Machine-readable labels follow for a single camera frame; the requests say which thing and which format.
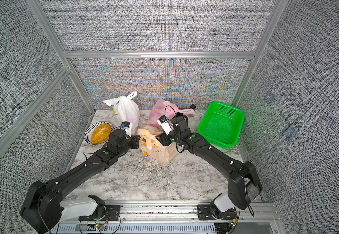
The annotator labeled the beige plastic bag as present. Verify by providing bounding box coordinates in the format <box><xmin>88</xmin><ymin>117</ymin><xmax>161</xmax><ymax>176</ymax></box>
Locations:
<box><xmin>137</xmin><ymin>125</ymin><xmax>178</xmax><ymax>164</ymax></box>

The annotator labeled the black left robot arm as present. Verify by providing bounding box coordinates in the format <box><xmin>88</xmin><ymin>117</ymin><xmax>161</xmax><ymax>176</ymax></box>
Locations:
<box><xmin>20</xmin><ymin>130</ymin><xmax>140</xmax><ymax>234</ymax></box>

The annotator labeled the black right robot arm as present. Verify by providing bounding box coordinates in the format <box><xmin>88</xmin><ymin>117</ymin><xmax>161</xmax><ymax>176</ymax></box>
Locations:
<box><xmin>156</xmin><ymin>115</ymin><xmax>263</xmax><ymax>220</ymax></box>

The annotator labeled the pink plastic bag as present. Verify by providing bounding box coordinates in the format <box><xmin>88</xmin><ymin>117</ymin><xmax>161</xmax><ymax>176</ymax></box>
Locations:
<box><xmin>147</xmin><ymin>98</ymin><xmax>195</xmax><ymax>128</ymax></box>

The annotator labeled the white plastic bag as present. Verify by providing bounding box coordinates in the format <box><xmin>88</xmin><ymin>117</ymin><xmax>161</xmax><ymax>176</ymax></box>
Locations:
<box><xmin>103</xmin><ymin>91</ymin><xmax>140</xmax><ymax>135</ymax></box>

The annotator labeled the green plastic basket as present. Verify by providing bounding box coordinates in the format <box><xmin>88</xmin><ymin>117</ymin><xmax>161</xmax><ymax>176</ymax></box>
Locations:
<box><xmin>198</xmin><ymin>102</ymin><xmax>245</xmax><ymax>149</ymax></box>

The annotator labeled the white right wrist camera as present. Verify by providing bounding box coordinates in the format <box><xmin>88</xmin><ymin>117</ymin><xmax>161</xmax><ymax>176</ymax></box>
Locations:
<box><xmin>157</xmin><ymin>115</ymin><xmax>173</xmax><ymax>135</ymax></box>

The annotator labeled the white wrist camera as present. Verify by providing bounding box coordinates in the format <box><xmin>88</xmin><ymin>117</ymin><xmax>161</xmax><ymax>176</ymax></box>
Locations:
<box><xmin>120</xmin><ymin>121</ymin><xmax>132</xmax><ymax>136</ymax></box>
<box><xmin>157</xmin><ymin>115</ymin><xmax>173</xmax><ymax>135</ymax></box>

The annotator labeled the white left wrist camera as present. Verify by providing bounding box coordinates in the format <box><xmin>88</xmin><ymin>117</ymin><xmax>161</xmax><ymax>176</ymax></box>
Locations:
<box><xmin>120</xmin><ymin>121</ymin><xmax>132</xmax><ymax>136</ymax></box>

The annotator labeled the aluminium front rail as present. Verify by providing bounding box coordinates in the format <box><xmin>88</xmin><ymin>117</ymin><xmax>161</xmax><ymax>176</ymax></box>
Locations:
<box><xmin>36</xmin><ymin>200</ymin><xmax>281</xmax><ymax>224</ymax></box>

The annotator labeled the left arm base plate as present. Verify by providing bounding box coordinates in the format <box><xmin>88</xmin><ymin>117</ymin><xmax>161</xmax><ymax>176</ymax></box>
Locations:
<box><xmin>78</xmin><ymin>205</ymin><xmax>121</xmax><ymax>221</ymax></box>

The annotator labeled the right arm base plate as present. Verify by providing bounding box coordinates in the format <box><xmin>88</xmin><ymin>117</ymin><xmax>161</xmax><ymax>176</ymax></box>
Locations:
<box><xmin>195</xmin><ymin>204</ymin><xmax>238</xmax><ymax>221</ymax></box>

